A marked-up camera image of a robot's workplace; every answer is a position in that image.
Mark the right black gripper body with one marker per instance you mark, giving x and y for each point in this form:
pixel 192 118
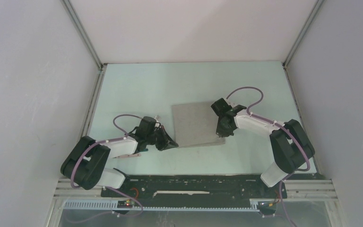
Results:
pixel 222 130

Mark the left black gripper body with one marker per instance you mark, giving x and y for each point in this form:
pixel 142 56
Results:
pixel 151 138

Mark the grey cloth napkin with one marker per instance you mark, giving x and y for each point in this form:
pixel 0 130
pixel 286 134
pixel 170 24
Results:
pixel 195 125

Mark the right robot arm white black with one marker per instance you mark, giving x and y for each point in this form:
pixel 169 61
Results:
pixel 290 144

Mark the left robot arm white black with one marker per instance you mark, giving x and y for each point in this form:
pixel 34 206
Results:
pixel 86 166

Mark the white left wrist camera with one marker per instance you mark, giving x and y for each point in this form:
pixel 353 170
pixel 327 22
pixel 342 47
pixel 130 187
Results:
pixel 157 119

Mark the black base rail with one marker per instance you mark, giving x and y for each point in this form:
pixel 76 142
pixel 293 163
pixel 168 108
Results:
pixel 200 191

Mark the white slotted cable duct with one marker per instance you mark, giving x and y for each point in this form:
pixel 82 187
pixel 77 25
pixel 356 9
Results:
pixel 128 205

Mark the left aluminium frame post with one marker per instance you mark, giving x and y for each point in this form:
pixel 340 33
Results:
pixel 73 15

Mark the aluminium frame post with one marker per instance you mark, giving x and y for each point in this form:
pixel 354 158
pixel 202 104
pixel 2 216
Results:
pixel 73 15
pixel 305 28

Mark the right aluminium frame post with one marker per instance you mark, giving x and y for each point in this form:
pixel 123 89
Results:
pixel 305 28

